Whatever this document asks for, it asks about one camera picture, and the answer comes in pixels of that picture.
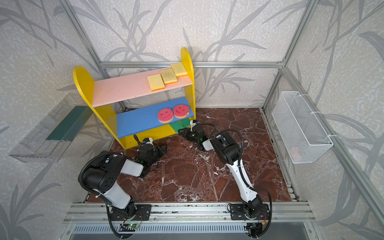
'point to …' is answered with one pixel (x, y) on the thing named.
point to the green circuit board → (130, 227)
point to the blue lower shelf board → (145, 118)
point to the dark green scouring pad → (69, 126)
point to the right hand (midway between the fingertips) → (179, 127)
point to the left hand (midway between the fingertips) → (167, 141)
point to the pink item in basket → (294, 155)
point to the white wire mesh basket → (304, 139)
